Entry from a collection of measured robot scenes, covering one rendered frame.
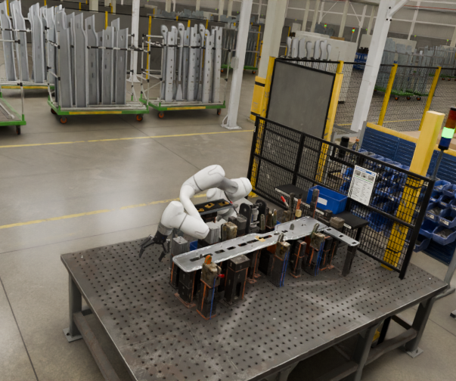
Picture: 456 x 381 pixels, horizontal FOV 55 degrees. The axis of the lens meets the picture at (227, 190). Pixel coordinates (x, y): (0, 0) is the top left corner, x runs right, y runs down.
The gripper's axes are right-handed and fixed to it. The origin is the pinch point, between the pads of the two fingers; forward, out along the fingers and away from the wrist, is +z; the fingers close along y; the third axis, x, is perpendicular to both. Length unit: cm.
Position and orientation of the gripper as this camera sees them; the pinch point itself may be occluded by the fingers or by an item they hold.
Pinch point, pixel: (150, 257)
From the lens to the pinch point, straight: 281.0
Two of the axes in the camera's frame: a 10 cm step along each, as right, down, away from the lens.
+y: -8.3, -2.6, -4.9
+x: 3.1, 5.0, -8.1
